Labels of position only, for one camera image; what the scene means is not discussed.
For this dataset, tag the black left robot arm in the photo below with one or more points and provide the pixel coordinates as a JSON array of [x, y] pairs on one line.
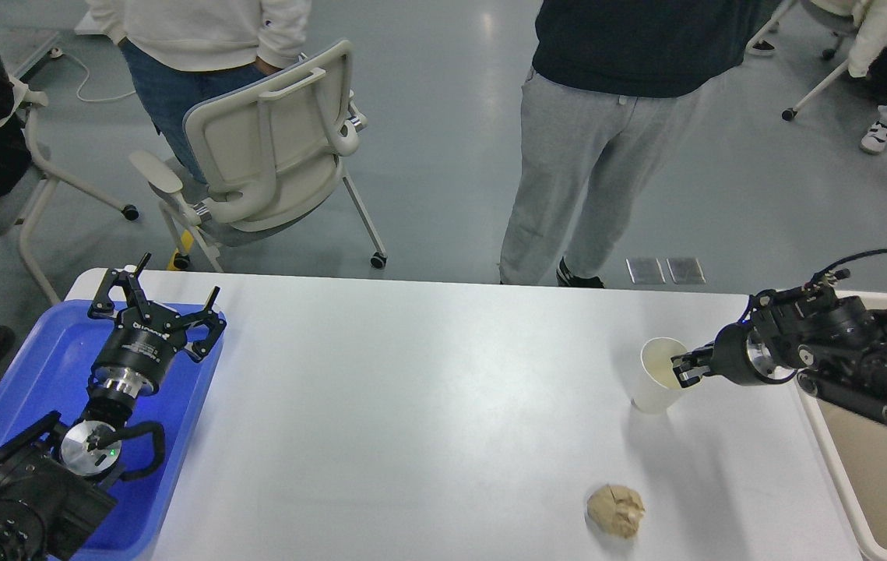
[[96, 412]]

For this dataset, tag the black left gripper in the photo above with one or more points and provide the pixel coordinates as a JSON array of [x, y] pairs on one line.
[[138, 352]]

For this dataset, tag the crumpled brown paper ball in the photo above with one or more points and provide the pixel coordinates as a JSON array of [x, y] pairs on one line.
[[617, 510]]

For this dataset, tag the right metal floor plate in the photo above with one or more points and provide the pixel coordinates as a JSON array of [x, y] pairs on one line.
[[686, 271]]

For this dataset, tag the white paper cup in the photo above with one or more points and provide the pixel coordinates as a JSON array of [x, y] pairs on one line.
[[655, 387]]

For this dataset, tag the person in white sweater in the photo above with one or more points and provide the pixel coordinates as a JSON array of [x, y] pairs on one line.
[[182, 53]]

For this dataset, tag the person in grey sweatpants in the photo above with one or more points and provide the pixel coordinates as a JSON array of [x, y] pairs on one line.
[[612, 87]]

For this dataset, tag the metal floor plate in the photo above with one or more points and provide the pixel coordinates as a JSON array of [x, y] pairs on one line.
[[686, 271], [645, 271]]

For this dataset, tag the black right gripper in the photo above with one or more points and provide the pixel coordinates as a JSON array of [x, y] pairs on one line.
[[738, 354]]

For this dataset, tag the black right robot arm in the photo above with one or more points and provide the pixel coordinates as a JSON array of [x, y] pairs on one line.
[[834, 347]]

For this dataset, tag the blue plastic tray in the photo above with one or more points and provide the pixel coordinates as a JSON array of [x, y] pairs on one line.
[[50, 373]]

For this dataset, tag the beige office chair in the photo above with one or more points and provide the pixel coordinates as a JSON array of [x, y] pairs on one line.
[[271, 152]]

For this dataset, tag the left metal floor plate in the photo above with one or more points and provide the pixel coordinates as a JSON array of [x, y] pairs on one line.
[[645, 271]]

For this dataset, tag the beige plastic bin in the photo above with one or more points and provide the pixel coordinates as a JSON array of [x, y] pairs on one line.
[[855, 452]]

